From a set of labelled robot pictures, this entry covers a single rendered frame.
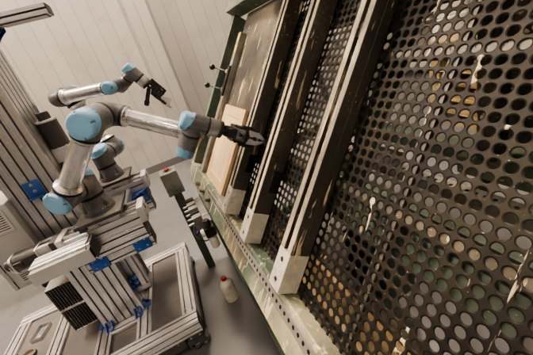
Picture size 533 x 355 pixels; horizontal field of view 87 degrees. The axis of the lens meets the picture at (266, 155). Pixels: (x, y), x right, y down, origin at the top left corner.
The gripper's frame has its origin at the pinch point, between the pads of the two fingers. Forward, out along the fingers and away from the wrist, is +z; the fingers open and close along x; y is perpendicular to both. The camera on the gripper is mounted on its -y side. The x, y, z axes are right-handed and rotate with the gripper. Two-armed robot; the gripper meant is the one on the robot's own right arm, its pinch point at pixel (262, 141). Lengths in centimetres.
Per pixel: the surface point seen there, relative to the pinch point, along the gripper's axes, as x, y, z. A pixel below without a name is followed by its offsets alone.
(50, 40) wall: -23, 404, -169
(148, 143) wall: 91, 401, -12
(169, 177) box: 51, 91, -18
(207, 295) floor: 130, 68, 26
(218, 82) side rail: -24, 97, -1
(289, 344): 46, -58, -3
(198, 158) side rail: 34, 97, 0
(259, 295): 47, -37, -3
